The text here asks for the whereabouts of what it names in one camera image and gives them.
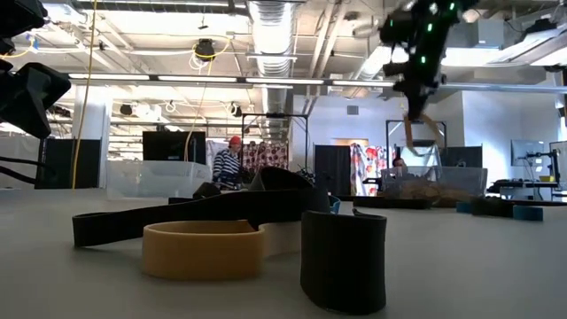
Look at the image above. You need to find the tan rubber band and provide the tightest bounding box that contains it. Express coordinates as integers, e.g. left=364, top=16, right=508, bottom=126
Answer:
left=141, top=220, right=303, bottom=281
left=424, top=184, right=476, bottom=208
left=384, top=179, right=434, bottom=201
left=401, top=113, right=445, bottom=157

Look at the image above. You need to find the black partition panel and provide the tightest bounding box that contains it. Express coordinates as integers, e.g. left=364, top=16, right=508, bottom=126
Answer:
left=442, top=145, right=484, bottom=168
left=35, top=138, right=102, bottom=191

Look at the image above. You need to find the black metal rack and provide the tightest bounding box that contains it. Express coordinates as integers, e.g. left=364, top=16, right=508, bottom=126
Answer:
left=241, top=113, right=310, bottom=176
left=384, top=119, right=448, bottom=169

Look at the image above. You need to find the long black rubber band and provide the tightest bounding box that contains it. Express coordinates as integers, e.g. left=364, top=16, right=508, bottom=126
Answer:
left=72, top=188, right=332, bottom=248

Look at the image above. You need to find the white plastic sheet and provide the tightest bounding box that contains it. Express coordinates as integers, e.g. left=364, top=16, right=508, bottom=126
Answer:
left=0, top=132, right=43, bottom=190

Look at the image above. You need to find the grey ceiling box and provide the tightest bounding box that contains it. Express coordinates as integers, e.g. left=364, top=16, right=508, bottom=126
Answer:
left=445, top=18, right=505, bottom=50

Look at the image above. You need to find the office desk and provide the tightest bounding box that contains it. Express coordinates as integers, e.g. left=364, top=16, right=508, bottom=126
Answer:
left=486, top=178, right=567, bottom=200

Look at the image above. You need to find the wavy black rubber band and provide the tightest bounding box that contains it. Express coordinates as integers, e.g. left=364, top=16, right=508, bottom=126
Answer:
left=353, top=197, right=433, bottom=211

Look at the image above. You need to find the silver ventilation duct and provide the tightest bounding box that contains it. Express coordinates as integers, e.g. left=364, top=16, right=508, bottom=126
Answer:
left=246, top=0, right=297, bottom=141

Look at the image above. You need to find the colourful floral cloth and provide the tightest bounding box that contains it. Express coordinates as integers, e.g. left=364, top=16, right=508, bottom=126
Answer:
left=349, top=142, right=395, bottom=196

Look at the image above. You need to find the red patterned cloth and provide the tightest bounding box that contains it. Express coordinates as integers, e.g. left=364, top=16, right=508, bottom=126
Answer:
left=241, top=141, right=289, bottom=176

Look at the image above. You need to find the thin yellow cable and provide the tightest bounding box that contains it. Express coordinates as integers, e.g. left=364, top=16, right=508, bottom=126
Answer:
left=183, top=39, right=232, bottom=163

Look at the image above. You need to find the grey plastic basket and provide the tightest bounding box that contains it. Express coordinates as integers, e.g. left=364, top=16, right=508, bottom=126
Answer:
left=380, top=166, right=488, bottom=199

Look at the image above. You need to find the wide black rubber band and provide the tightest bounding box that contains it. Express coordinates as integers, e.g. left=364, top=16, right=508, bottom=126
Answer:
left=299, top=207, right=388, bottom=316

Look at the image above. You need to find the LED light bar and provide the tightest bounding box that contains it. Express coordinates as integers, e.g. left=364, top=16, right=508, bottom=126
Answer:
left=66, top=72, right=396, bottom=89

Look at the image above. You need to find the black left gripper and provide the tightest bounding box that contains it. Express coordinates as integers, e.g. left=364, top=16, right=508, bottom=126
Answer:
left=0, top=61, right=72, bottom=141

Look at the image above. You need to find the black ceiling cable reel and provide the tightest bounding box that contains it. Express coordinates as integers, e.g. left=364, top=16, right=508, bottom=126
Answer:
left=193, top=38, right=217, bottom=62

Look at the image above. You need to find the black curtain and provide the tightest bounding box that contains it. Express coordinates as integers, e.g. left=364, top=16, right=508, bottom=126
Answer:
left=314, top=144, right=353, bottom=197

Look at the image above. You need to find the black screen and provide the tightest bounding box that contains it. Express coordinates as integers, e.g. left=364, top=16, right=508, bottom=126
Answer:
left=142, top=130, right=207, bottom=163

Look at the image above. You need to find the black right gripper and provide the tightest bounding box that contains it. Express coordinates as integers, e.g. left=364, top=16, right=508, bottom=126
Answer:
left=383, top=59, right=447, bottom=121

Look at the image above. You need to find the long yellow cable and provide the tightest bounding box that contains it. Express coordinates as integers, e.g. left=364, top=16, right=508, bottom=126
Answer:
left=70, top=0, right=99, bottom=191

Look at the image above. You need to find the clear plastic basket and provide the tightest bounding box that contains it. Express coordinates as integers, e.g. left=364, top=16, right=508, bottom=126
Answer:
left=105, top=159, right=213, bottom=199

